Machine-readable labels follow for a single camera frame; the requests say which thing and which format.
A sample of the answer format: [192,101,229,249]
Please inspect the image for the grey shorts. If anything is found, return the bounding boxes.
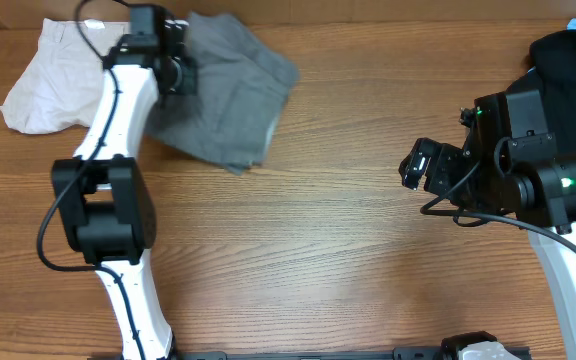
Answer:
[145,12,299,175]

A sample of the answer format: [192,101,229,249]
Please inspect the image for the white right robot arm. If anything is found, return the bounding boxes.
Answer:
[399,90,576,359]

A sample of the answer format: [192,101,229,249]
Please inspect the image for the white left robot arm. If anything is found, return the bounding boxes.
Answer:
[36,3,197,359]

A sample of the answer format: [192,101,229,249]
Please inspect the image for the beige folded shorts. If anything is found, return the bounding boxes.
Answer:
[0,18,103,135]

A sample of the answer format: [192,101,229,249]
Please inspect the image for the black shirt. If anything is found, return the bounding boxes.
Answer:
[507,30,576,154]

